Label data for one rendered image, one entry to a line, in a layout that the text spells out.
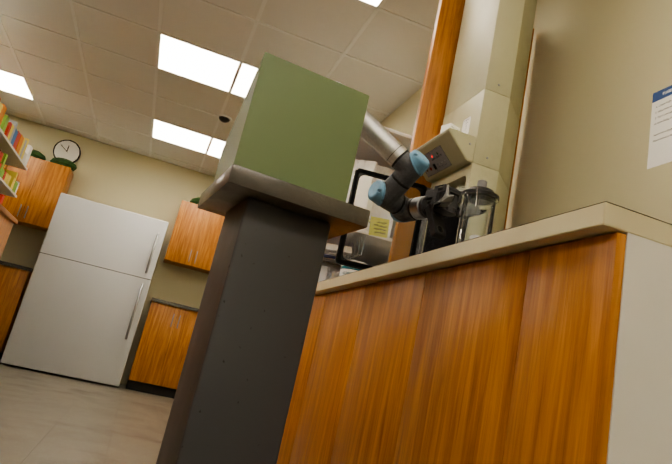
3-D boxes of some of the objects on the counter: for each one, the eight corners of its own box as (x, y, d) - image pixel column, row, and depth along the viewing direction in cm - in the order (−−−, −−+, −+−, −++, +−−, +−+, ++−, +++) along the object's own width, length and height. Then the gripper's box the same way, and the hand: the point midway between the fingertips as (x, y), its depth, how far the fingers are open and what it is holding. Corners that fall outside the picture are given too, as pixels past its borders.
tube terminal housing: (466, 310, 237) (494, 136, 257) (514, 307, 207) (541, 109, 227) (410, 295, 231) (443, 117, 251) (451, 289, 201) (485, 88, 221)
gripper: (407, 182, 189) (451, 172, 172) (450, 202, 198) (496, 194, 181) (402, 207, 187) (446, 200, 170) (446, 226, 196) (492, 220, 179)
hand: (471, 206), depth 175 cm, fingers open, 14 cm apart
